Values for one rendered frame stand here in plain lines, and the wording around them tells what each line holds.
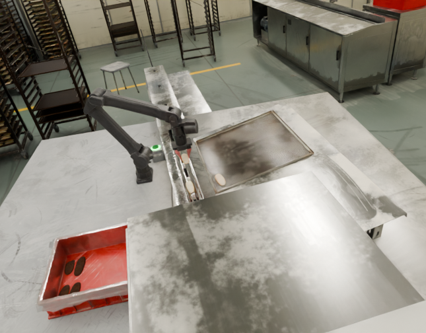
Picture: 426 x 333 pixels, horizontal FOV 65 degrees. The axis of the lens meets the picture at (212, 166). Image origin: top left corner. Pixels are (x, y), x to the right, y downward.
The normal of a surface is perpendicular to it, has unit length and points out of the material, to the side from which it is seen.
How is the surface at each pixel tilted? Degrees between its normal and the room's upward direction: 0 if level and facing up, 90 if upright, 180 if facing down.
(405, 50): 90
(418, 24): 90
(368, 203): 10
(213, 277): 0
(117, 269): 0
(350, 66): 89
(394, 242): 0
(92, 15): 90
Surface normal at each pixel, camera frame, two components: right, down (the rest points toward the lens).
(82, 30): 0.24, 0.53
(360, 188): -0.29, -0.76
